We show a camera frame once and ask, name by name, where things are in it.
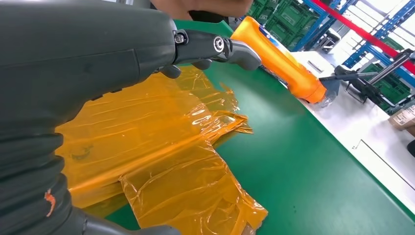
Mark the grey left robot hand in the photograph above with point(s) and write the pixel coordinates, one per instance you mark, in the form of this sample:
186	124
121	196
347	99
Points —
81	48

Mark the orange detergent bottle clear cap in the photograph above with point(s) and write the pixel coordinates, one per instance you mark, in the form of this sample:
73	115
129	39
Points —
275	58

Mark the green plastic crate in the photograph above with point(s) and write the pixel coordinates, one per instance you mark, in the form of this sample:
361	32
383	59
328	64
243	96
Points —
259	11
394	87
291	19

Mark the yellow plastic film sheet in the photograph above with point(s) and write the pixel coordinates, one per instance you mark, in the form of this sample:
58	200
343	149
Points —
146	146

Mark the blue metal trolley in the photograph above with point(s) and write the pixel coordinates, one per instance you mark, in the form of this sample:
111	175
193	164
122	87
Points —
319	26

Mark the black remote controller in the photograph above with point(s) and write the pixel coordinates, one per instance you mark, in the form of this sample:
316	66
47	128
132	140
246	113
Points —
363	86

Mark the blue steel shelf rack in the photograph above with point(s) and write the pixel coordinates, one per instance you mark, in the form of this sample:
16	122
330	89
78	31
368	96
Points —
394	18

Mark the black carrying case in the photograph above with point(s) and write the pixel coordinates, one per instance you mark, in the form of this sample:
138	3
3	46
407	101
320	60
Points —
411	148

